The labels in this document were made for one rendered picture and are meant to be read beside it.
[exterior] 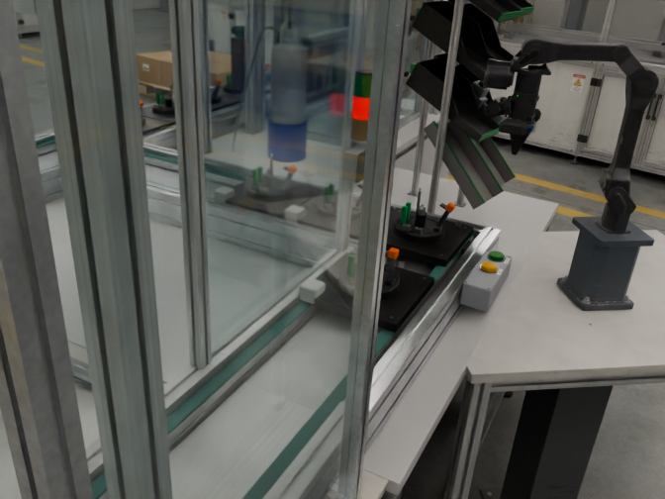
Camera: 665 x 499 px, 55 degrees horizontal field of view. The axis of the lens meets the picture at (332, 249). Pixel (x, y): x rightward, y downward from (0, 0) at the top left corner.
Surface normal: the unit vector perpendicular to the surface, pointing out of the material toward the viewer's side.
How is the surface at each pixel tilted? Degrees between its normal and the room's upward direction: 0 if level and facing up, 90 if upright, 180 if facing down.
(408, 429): 0
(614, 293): 90
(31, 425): 90
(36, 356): 90
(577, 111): 90
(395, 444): 0
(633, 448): 0
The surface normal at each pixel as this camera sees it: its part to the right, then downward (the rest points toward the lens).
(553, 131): -0.59, 0.33
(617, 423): 0.06, -0.89
